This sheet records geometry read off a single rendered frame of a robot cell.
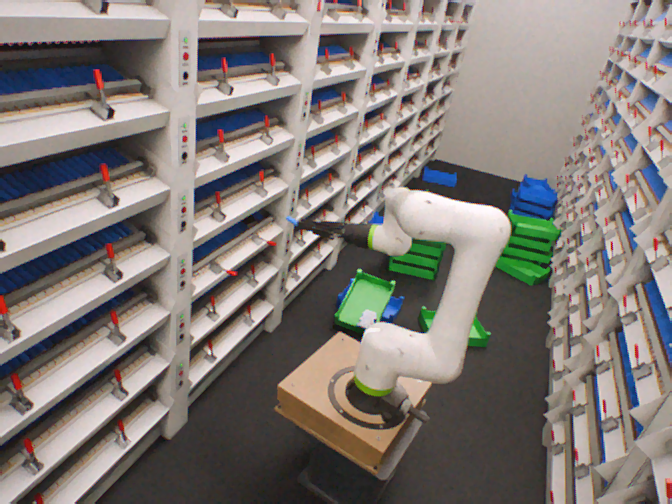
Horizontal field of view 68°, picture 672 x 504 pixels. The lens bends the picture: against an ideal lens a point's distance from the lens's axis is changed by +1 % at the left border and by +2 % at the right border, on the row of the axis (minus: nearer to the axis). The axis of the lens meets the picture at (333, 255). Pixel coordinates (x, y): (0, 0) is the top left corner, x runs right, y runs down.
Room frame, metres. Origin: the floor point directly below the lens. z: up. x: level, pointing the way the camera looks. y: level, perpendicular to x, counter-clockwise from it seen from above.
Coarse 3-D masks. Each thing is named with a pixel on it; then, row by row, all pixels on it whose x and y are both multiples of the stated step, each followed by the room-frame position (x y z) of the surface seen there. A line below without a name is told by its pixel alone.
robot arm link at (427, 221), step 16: (416, 192) 1.19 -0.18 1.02; (400, 208) 1.16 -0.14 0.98; (416, 208) 1.13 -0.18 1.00; (432, 208) 1.13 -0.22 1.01; (448, 208) 1.14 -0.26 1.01; (400, 224) 1.15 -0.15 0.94; (416, 224) 1.11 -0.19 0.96; (432, 224) 1.11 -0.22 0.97; (448, 224) 1.12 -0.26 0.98; (432, 240) 1.14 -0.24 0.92
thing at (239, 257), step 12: (264, 216) 1.81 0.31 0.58; (276, 216) 1.82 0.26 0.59; (276, 228) 1.79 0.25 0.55; (240, 252) 1.54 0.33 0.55; (252, 252) 1.57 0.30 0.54; (228, 264) 1.45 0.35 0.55; (240, 264) 1.51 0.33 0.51; (204, 276) 1.34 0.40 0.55; (216, 276) 1.37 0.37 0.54; (192, 288) 1.23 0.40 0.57; (204, 288) 1.30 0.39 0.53; (192, 300) 1.25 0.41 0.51
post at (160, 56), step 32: (192, 0) 1.21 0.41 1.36; (192, 32) 1.21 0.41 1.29; (160, 64) 1.15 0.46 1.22; (192, 64) 1.21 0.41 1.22; (192, 96) 1.22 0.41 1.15; (160, 128) 1.15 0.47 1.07; (192, 128) 1.22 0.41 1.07; (192, 160) 1.22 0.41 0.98; (192, 192) 1.22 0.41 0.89; (160, 224) 1.15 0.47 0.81; (192, 224) 1.23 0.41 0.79; (192, 256) 1.23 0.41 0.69; (160, 288) 1.15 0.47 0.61; (160, 384) 1.15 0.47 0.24
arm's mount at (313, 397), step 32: (320, 352) 1.28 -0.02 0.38; (352, 352) 1.31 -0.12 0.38; (288, 384) 1.10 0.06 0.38; (320, 384) 1.13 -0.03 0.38; (416, 384) 1.22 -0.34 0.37; (288, 416) 1.07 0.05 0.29; (320, 416) 1.02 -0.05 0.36; (352, 416) 1.03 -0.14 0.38; (352, 448) 0.97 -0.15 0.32; (384, 448) 0.94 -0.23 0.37
